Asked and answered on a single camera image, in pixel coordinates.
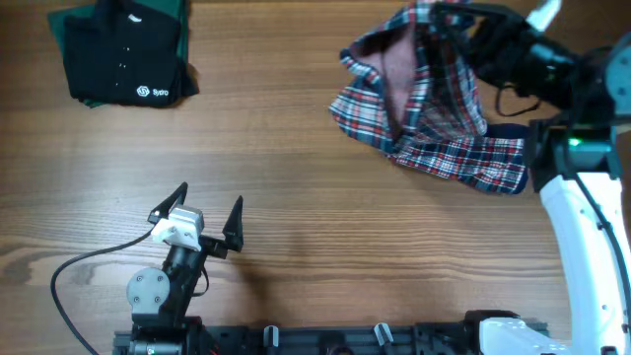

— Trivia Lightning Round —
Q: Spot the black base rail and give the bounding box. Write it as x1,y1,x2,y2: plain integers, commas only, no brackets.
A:
111,322,551,355

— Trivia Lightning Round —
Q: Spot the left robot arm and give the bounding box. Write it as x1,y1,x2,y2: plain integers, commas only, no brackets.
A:
112,182,244,355

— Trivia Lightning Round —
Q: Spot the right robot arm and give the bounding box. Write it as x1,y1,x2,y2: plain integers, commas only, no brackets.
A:
430,1,630,354

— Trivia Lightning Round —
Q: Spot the right black cable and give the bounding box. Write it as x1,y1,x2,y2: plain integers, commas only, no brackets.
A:
494,81,542,118

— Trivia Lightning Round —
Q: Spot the left black cable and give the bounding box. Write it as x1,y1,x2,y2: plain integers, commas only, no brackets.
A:
49,227,155,355

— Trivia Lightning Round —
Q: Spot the green folded shirt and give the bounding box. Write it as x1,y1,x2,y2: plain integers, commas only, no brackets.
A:
46,0,191,109

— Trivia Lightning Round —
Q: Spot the black cable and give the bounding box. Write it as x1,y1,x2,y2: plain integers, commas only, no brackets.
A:
49,227,155,355
494,81,542,118

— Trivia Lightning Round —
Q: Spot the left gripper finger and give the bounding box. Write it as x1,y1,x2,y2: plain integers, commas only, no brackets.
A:
147,181,188,223
222,195,244,252

